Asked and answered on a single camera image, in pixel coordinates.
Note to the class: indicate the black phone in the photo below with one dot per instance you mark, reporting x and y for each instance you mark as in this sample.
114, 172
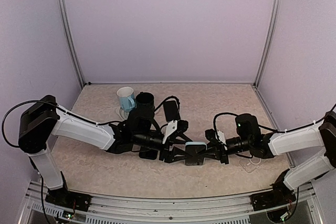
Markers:
171, 111
195, 159

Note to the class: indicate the front aluminium rail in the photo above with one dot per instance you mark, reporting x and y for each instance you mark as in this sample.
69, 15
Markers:
226, 209

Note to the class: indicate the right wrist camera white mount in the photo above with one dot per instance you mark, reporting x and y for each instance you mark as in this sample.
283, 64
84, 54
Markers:
221, 137

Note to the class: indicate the clear magsafe phone case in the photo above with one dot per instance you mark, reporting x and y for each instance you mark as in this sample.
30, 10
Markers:
250, 165

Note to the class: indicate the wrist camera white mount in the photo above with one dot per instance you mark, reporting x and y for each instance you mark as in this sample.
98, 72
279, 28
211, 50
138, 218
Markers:
169, 130
221, 137

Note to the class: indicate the dark green ceramic mug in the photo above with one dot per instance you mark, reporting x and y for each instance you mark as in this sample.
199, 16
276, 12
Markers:
145, 100

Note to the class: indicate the white grey ringed plate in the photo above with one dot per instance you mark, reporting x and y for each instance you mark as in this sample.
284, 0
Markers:
121, 113

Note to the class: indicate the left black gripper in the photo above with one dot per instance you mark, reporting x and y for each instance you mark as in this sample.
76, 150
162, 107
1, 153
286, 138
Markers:
169, 155

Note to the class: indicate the aluminium frame post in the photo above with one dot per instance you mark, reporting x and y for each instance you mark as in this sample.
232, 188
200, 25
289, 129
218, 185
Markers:
70, 42
268, 42

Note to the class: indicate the light blue ceramic mug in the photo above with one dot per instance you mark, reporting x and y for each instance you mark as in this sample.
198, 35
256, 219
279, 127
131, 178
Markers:
126, 98

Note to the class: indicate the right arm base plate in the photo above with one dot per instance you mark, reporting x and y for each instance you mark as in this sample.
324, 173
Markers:
270, 199

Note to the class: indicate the black phone case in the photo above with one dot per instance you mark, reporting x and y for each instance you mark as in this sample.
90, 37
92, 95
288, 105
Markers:
149, 154

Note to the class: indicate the right aluminium frame post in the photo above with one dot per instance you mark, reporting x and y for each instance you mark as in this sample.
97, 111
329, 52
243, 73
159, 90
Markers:
268, 42

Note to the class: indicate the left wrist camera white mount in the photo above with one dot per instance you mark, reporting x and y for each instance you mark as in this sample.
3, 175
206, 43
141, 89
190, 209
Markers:
169, 130

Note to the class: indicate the left aluminium frame post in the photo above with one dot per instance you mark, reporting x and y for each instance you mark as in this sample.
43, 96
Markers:
70, 42

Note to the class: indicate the light blue phone case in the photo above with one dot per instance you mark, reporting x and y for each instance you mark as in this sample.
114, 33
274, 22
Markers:
195, 144

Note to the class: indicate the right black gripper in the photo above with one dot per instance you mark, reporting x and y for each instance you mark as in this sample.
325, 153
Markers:
220, 153

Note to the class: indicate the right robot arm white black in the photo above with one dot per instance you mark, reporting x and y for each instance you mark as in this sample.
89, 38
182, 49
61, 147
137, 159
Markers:
320, 133

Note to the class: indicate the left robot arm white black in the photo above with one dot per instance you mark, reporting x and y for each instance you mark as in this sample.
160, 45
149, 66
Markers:
45, 117

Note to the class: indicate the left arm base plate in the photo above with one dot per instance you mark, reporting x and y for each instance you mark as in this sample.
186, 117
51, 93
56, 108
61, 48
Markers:
69, 199

